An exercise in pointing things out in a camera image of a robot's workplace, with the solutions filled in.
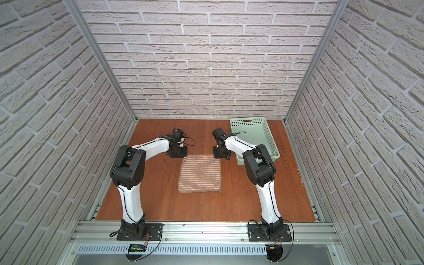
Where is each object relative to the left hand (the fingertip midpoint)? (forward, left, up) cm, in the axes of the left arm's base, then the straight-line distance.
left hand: (183, 151), depth 101 cm
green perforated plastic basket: (+17, -49, -1) cm, 52 cm away
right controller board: (-52, -46, -2) cm, 69 cm away
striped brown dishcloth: (-15, -11, -1) cm, 18 cm away
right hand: (-4, -19, -1) cm, 20 cm away
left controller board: (-49, +15, -4) cm, 52 cm away
